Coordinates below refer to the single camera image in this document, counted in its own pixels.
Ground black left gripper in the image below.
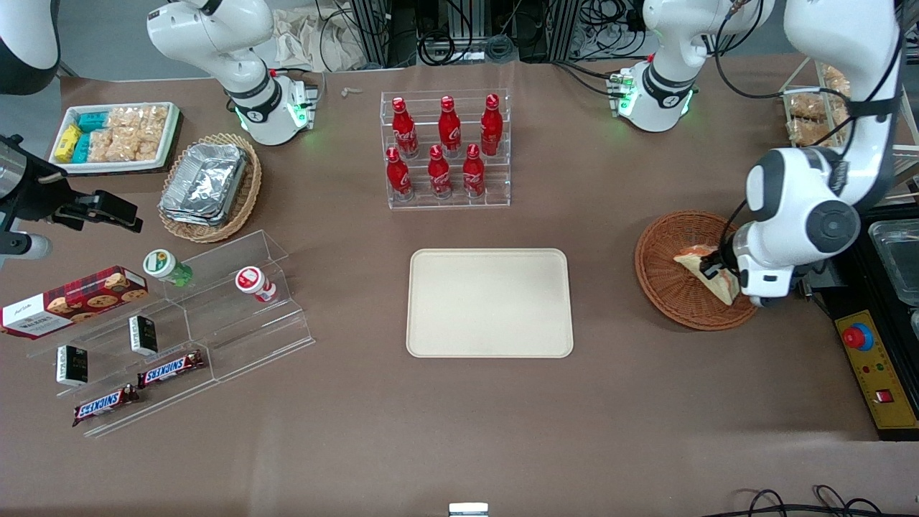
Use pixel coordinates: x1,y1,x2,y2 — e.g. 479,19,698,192
699,228,745,287

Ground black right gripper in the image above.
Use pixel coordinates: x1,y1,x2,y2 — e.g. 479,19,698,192
6,162,144,235

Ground triangle sandwich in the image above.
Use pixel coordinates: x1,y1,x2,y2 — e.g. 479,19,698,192
673,246,741,307

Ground white rectangular snack tray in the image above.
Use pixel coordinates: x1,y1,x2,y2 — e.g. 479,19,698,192
48,102,181,175

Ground brown round wicker basket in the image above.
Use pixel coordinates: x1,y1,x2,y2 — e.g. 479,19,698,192
635,210,760,332

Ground light oval wicker basket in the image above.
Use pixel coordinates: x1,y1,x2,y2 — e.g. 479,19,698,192
157,132,263,244

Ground cream rectangular tray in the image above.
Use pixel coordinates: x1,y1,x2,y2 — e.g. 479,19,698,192
406,248,575,359

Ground clear rice cracker packet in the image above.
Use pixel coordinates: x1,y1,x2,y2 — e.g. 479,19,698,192
108,106,170,134
135,126,169,162
88,128,139,164

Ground yellow snack packet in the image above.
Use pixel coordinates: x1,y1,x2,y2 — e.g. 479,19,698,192
54,124,83,164

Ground green capped drink bottle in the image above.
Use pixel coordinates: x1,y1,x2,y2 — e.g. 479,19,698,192
142,248,195,288

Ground red tartan cookie box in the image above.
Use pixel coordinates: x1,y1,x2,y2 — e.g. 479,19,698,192
0,266,149,340

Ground black grey box device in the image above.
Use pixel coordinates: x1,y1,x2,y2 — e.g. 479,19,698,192
794,263,838,297

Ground stacked aluminium foil trays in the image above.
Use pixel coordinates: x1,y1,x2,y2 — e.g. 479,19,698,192
159,142,249,228

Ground small black white box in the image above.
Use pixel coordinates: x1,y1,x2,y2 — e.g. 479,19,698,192
129,315,159,356
56,345,89,388

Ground black equipment stand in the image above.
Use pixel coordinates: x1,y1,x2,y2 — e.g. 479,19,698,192
808,205,919,440

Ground red capped drink bottle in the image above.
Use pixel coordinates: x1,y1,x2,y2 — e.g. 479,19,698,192
235,266,278,304

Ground brown snickers bar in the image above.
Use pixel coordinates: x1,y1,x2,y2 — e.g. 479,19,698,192
72,384,141,428
137,350,207,389

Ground clear plastic container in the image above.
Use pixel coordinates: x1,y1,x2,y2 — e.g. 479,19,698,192
867,218,919,308

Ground clear acrylic stepped display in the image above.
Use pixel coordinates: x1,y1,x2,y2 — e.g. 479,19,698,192
27,229,317,439

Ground yellow emergency stop box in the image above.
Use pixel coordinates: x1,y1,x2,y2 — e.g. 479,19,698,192
834,309,919,441

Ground red cola bottle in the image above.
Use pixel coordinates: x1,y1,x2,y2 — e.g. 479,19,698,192
462,143,487,198
385,146,414,201
427,144,453,200
438,95,463,158
480,93,503,157
392,97,420,159

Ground beige crumpled cloth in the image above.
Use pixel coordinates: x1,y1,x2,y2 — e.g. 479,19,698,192
271,6,368,73

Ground clear acrylic bottle rack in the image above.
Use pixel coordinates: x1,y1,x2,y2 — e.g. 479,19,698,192
380,89,512,211

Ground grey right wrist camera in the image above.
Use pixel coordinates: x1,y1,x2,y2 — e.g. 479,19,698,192
0,233,53,269

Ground white wire rack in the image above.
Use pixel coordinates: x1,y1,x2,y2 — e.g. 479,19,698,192
778,57,919,198

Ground black floor cables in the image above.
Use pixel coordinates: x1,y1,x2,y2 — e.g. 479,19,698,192
718,485,919,517

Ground black aluminium frame rack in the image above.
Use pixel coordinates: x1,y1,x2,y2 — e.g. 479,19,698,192
350,0,419,70

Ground coiled black cable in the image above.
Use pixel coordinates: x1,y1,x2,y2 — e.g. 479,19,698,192
419,32,458,65

